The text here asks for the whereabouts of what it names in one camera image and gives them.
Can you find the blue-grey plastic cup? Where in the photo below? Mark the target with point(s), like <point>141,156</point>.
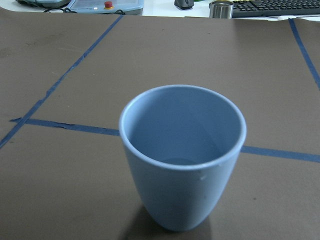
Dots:
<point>181,143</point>

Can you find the teach pendant with red button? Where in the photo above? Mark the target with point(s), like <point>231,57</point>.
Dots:
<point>122,7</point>

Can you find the black computer mouse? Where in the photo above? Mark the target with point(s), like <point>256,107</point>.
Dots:
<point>184,4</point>

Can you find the silver metal cup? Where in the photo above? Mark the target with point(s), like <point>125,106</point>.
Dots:
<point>221,9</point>

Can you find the black computer keyboard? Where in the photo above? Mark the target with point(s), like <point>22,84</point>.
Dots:
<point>270,8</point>

